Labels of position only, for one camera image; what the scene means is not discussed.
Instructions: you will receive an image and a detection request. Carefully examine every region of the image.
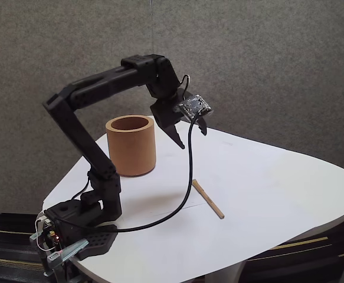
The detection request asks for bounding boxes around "brown cardboard pen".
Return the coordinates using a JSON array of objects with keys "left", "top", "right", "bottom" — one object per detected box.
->
[{"left": 191, "top": 179, "right": 225, "bottom": 220}]

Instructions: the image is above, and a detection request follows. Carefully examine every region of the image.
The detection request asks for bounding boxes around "brown cylindrical pen holder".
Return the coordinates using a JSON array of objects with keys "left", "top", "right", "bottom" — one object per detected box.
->
[{"left": 105, "top": 115, "right": 156, "bottom": 177}]

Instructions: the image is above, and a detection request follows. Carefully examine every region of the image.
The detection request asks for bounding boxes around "grey metal table clamp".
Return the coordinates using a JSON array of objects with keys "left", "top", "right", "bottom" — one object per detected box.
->
[{"left": 30, "top": 232, "right": 89, "bottom": 279}]

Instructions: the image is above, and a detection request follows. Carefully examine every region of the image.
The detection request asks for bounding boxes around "bare camera circuit board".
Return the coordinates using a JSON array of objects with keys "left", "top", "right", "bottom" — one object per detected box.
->
[{"left": 173, "top": 94, "right": 213, "bottom": 120}]

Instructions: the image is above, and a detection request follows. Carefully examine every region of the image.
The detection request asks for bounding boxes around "thick black camera cable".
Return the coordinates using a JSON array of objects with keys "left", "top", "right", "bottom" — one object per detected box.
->
[{"left": 96, "top": 113, "right": 204, "bottom": 233}]

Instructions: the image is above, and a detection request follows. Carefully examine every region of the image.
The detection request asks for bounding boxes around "thin wrist wire loop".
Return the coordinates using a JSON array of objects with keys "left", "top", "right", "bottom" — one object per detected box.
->
[{"left": 179, "top": 74, "right": 192, "bottom": 98}]

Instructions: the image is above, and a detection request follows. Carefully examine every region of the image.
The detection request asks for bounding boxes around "thin black motor cable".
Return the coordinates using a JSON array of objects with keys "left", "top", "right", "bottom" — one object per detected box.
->
[{"left": 71, "top": 173, "right": 91, "bottom": 202}]

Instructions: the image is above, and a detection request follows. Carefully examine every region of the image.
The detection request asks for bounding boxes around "thin white wire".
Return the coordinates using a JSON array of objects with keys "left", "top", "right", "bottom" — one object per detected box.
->
[{"left": 35, "top": 216, "right": 58, "bottom": 253}]

